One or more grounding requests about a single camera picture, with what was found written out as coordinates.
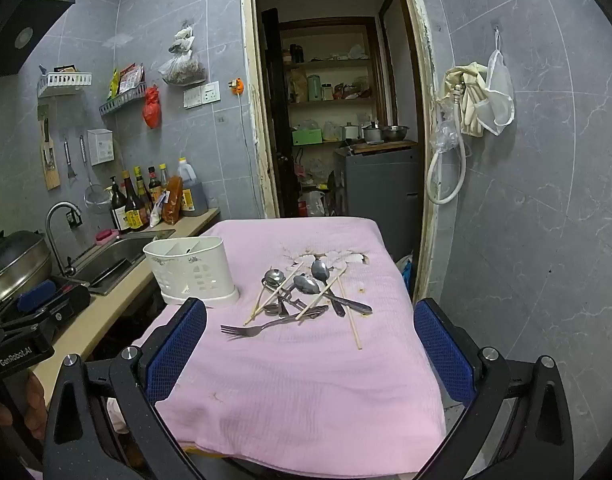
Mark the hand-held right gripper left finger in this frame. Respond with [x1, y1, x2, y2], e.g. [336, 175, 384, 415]
[42, 297, 209, 480]

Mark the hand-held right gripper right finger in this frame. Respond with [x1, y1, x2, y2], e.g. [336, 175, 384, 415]
[413, 297, 577, 480]

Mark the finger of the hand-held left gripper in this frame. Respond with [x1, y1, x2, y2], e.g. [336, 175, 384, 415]
[31, 284, 93, 333]
[13, 280, 58, 313]

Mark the steel fork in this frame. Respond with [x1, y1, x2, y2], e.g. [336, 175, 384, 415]
[220, 308, 331, 341]

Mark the white plastic utensil holder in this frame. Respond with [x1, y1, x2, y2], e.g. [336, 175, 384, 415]
[143, 237, 240, 307]

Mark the wooden chopstick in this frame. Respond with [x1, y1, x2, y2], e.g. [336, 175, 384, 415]
[243, 262, 305, 326]
[251, 280, 289, 319]
[335, 276, 363, 351]
[295, 269, 348, 321]

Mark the small steel spoon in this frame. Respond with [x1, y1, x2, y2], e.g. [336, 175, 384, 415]
[262, 292, 307, 318]

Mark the person's left hand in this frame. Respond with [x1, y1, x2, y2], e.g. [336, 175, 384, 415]
[16, 370, 49, 431]

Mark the black induction cooker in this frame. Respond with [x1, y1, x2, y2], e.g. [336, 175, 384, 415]
[51, 274, 92, 295]

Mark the beige kitchen counter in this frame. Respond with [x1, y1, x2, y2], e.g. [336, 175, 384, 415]
[31, 207, 221, 406]

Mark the steel wok with lid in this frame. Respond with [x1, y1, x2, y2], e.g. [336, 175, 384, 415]
[0, 230, 54, 306]

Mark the steel kitchen sink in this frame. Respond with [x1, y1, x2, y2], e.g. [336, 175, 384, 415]
[68, 229, 176, 296]

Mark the curved steel faucet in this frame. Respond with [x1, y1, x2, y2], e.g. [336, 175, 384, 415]
[46, 201, 83, 277]

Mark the hanging mesh strainer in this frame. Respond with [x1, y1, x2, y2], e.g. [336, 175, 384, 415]
[78, 135, 112, 207]

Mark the soy sauce bottle yellow label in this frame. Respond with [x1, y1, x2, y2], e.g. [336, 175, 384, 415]
[122, 170, 148, 231]

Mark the white seasoning packet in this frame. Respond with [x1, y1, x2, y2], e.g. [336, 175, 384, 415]
[148, 192, 167, 227]

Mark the pink floral cloth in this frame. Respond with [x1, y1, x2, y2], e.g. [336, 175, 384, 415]
[131, 217, 447, 478]

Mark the dark bottle yellow cap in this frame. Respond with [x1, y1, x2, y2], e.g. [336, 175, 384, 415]
[133, 166, 153, 221]

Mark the orange seasoning packet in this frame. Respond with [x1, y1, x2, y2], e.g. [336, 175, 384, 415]
[162, 176, 183, 225]

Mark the dark bottle red cap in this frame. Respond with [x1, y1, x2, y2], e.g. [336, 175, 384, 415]
[147, 166, 163, 206]

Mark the large cooking oil jug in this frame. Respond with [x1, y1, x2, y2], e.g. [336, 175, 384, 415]
[177, 157, 208, 217]

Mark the grey cabinet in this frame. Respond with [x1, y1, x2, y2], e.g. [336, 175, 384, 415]
[334, 142, 422, 221]

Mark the red plastic bag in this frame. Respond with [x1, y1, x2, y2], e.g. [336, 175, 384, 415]
[142, 85, 162, 130]

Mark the wooden cutting board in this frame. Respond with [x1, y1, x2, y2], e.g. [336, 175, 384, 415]
[348, 140, 418, 154]

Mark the clear plastic bag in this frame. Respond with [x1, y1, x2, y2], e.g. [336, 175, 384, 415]
[430, 110, 459, 153]

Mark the red snack packet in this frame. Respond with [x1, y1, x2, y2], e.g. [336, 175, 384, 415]
[117, 62, 146, 95]

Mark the clear bag of dried goods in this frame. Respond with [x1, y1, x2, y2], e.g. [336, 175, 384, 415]
[158, 52, 208, 86]

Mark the black range hood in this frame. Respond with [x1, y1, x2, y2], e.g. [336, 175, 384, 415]
[0, 0, 79, 81]

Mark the white mesh bag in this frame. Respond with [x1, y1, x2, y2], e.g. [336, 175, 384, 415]
[478, 27, 515, 136]

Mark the white knotted plastic bag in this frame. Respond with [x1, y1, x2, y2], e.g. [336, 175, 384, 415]
[168, 24, 196, 55]

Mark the dark wooden shelf unit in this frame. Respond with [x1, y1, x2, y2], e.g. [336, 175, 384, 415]
[278, 17, 387, 151]

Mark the wooden wall knife board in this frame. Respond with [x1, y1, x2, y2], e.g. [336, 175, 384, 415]
[37, 105, 61, 191]

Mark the white wall box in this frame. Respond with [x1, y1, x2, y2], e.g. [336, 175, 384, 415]
[87, 128, 115, 166]

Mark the white hose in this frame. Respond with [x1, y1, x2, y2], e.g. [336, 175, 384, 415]
[426, 85, 468, 206]

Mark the cream door frame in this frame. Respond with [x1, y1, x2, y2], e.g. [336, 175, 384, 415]
[238, 0, 439, 306]

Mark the grey wall rack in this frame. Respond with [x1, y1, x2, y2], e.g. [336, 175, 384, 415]
[99, 85, 147, 117]

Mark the white wall basket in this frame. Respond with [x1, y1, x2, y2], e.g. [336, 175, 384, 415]
[37, 65, 93, 98]

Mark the white power cable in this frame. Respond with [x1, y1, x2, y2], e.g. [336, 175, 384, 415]
[238, 92, 258, 211]

